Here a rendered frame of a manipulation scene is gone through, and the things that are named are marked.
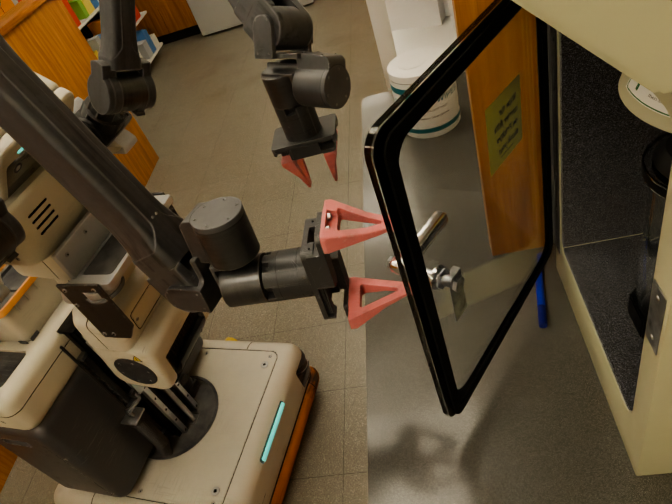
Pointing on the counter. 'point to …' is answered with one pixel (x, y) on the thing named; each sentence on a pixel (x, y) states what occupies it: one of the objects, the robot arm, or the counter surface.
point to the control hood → (617, 34)
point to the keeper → (655, 316)
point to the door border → (397, 209)
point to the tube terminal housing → (661, 429)
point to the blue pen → (541, 302)
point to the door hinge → (554, 131)
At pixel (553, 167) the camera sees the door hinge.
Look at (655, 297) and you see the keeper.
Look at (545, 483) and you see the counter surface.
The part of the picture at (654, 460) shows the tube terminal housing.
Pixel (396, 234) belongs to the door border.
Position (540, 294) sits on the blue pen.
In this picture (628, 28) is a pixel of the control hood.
